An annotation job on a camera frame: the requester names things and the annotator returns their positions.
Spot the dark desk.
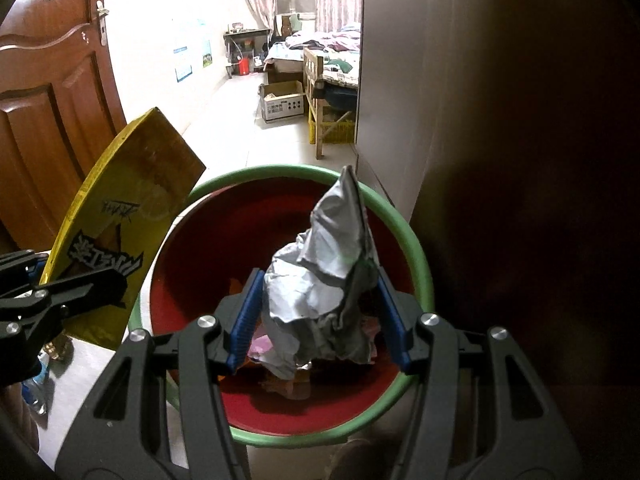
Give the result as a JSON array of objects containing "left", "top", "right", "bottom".
[{"left": 224, "top": 28, "right": 271, "bottom": 77}]

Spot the red bucket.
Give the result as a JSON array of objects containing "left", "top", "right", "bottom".
[{"left": 238, "top": 58, "right": 250, "bottom": 76}]

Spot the brown gold wrapper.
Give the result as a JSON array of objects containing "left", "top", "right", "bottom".
[{"left": 43, "top": 333, "right": 73, "bottom": 362}]

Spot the bed with pink bedding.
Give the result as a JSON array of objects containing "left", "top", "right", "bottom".
[{"left": 265, "top": 26, "right": 361, "bottom": 89}]

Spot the white storage crate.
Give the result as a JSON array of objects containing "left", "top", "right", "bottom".
[{"left": 259, "top": 80, "right": 306, "bottom": 122}]

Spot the brown wooden door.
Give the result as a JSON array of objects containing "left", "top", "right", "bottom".
[{"left": 1, "top": 0, "right": 125, "bottom": 252}]

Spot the orange snack wrapper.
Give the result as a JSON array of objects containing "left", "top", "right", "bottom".
[{"left": 259, "top": 370, "right": 311, "bottom": 401}]

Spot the purple snack bag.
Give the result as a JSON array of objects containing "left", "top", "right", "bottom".
[{"left": 246, "top": 324, "right": 276, "bottom": 364}]

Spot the light blue white wrapper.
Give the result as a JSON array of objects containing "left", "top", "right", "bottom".
[{"left": 22, "top": 350, "right": 50, "bottom": 416}]

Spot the dark cabinet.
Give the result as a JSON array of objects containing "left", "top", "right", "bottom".
[{"left": 358, "top": 0, "right": 639, "bottom": 310}]

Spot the wall poster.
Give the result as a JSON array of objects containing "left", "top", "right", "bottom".
[{"left": 171, "top": 23, "right": 213, "bottom": 82}]

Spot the person left hand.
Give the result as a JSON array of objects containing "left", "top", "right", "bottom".
[{"left": 0, "top": 384, "right": 39, "bottom": 452}]

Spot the red bin green rim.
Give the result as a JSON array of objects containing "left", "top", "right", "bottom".
[{"left": 149, "top": 166, "right": 433, "bottom": 448}]

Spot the wooden chair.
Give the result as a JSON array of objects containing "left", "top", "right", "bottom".
[{"left": 303, "top": 48, "right": 358, "bottom": 159}]

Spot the yellow plastic crate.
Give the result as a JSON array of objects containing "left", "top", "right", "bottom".
[{"left": 320, "top": 107, "right": 356, "bottom": 144}]

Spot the grey plastic bag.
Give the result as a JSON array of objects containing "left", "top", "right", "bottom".
[{"left": 260, "top": 166, "right": 378, "bottom": 379}]

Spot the yellow snack box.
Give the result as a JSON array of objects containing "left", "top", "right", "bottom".
[{"left": 41, "top": 107, "right": 205, "bottom": 350}]

